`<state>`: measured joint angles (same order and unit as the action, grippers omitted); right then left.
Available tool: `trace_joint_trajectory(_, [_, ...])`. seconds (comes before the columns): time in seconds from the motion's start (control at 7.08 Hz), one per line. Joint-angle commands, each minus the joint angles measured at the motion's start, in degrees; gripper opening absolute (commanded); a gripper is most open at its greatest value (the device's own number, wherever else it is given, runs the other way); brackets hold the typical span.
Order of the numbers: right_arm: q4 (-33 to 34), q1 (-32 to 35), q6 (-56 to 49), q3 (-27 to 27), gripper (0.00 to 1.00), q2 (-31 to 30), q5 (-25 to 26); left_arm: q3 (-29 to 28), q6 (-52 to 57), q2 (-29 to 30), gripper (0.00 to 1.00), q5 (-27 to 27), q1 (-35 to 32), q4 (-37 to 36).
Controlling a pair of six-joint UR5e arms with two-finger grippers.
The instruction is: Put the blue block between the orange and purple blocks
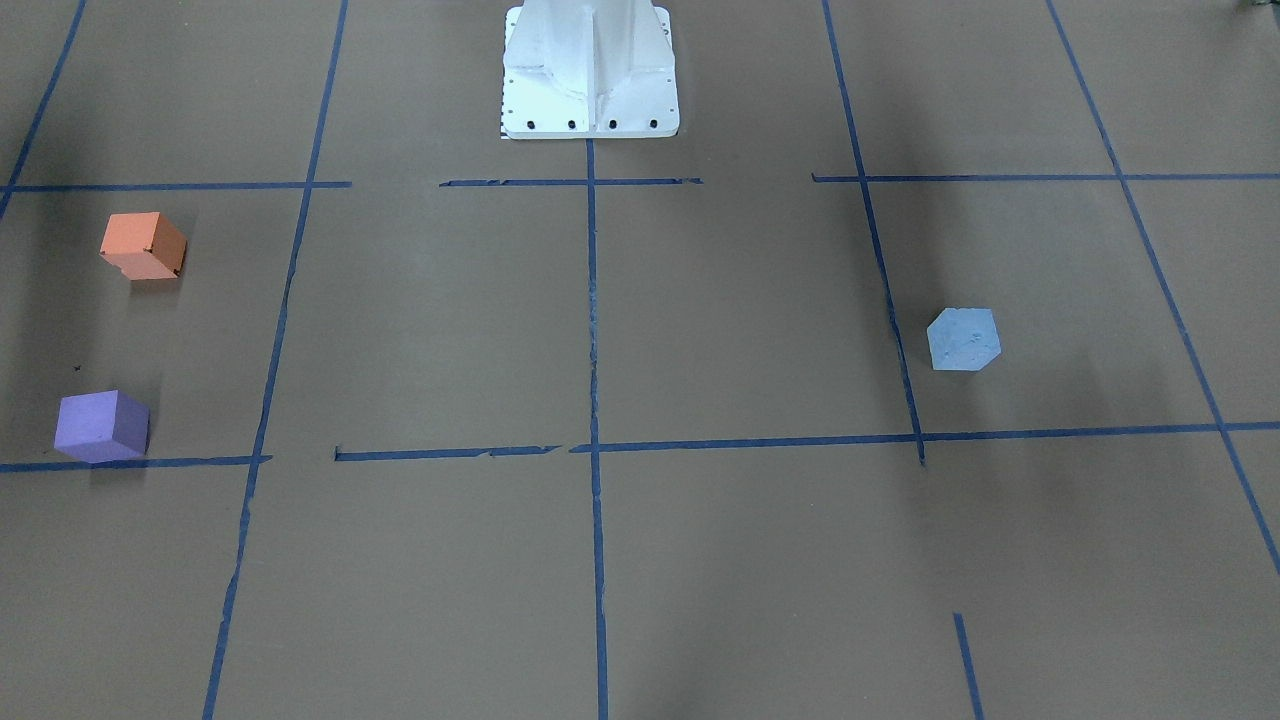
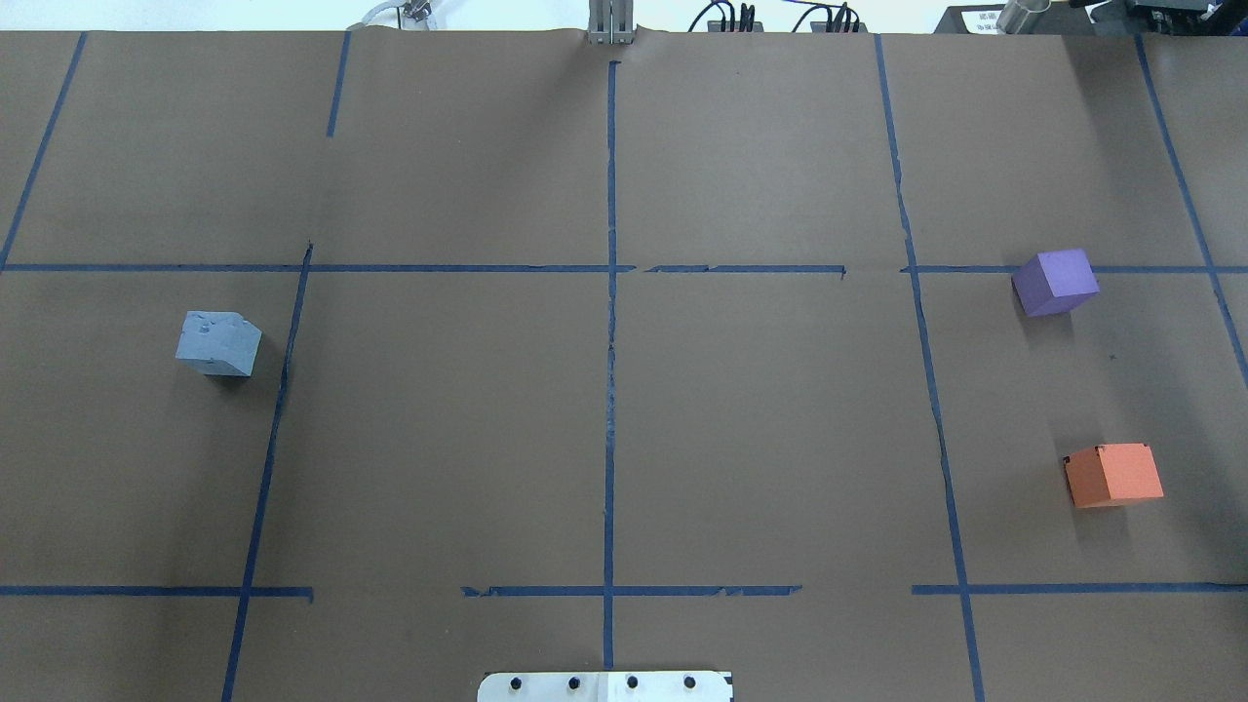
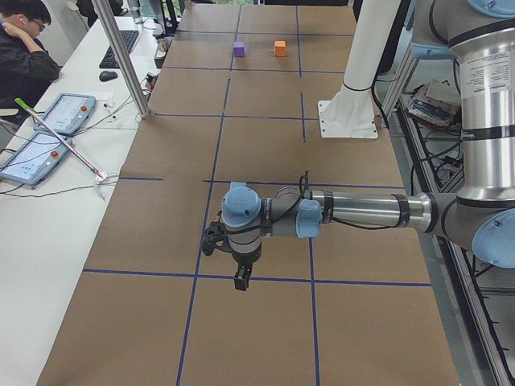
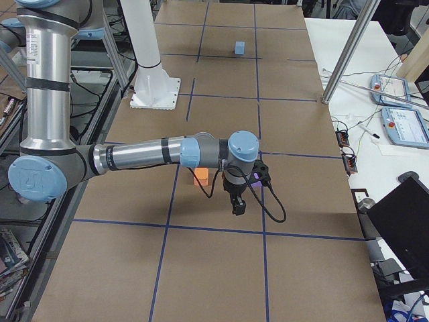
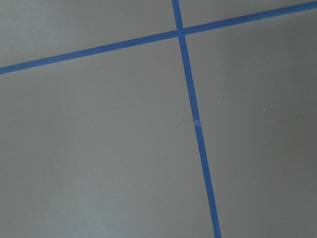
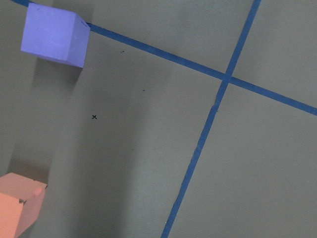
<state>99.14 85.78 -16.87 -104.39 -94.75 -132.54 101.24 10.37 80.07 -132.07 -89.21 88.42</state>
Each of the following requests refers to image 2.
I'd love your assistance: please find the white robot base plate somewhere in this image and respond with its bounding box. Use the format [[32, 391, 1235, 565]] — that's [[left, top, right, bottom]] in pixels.
[[477, 670, 735, 701]]

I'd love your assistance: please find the blue foam block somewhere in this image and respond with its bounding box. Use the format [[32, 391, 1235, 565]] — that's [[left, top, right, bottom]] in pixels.
[[175, 311, 262, 377]]

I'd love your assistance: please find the aluminium frame post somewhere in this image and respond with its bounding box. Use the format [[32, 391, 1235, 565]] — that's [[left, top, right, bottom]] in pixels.
[[587, 0, 636, 46]]

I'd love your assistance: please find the metal cup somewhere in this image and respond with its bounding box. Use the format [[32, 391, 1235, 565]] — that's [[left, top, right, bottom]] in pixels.
[[995, 0, 1052, 35]]

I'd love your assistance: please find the orange foam block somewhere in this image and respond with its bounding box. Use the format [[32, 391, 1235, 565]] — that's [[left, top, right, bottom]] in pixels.
[[1065, 443, 1166, 508]]

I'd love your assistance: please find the purple foam block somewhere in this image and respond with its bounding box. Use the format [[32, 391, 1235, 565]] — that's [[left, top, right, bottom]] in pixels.
[[1011, 249, 1101, 317]]

